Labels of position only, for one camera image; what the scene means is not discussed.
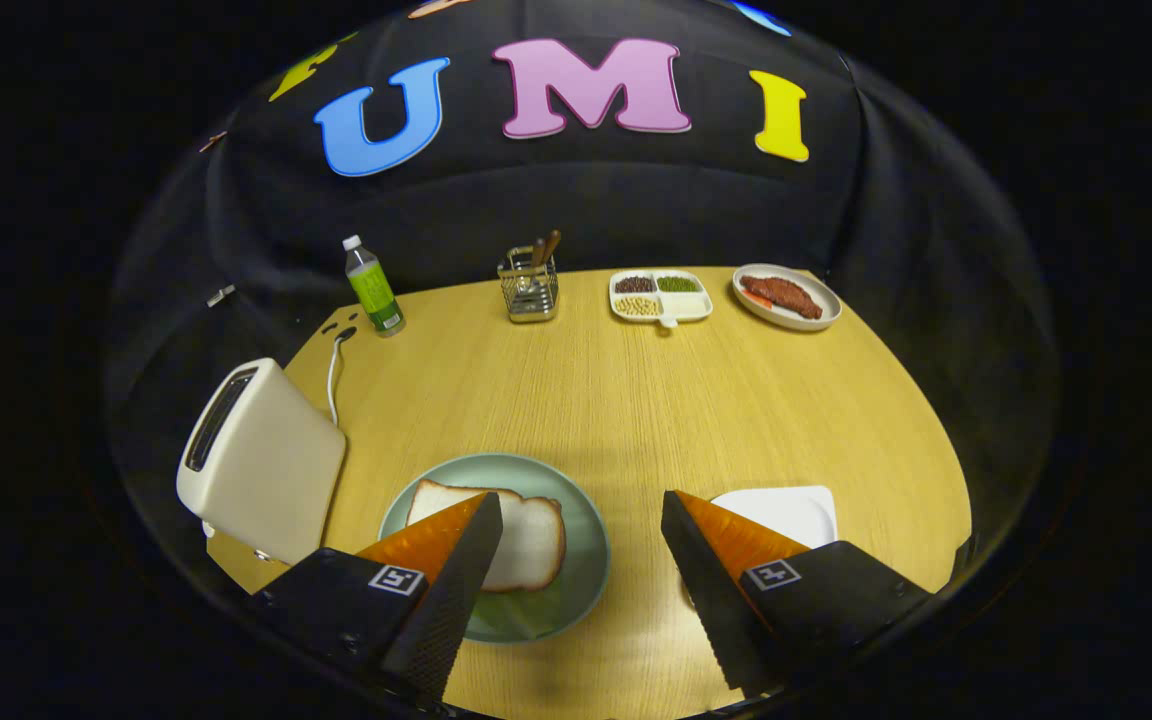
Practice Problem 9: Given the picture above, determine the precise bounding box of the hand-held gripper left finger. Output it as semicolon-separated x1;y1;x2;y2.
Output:
246;490;505;701

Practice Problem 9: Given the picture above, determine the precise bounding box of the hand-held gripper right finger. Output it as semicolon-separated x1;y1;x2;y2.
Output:
661;488;937;699

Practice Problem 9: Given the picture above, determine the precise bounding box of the white bread slice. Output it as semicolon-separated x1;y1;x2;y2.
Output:
406;478;567;593

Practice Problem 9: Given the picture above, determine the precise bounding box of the white square plate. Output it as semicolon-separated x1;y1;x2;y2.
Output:
711;485;839;549

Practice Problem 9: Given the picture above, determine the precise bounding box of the pale green round plate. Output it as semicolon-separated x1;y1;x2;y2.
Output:
378;453;612;644

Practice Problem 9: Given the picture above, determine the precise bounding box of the cream white toaster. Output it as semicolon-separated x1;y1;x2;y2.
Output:
176;357;348;566

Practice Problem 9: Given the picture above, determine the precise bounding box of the white divided bean dish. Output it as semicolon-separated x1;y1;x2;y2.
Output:
609;269;714;329

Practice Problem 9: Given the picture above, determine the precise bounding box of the red brown meat slice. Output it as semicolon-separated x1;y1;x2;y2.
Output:
740;275;824;321

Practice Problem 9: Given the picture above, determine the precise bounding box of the green label drink bottle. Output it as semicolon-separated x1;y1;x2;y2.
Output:
342;235;406;338

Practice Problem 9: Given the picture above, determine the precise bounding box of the white round meat plate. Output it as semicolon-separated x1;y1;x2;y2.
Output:
732;263;843;332

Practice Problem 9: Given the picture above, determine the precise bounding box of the white toaster cable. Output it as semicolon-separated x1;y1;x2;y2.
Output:
326;327;359;429

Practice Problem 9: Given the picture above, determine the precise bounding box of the metal wire utensil holder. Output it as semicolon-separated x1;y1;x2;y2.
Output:
497;246;560;324

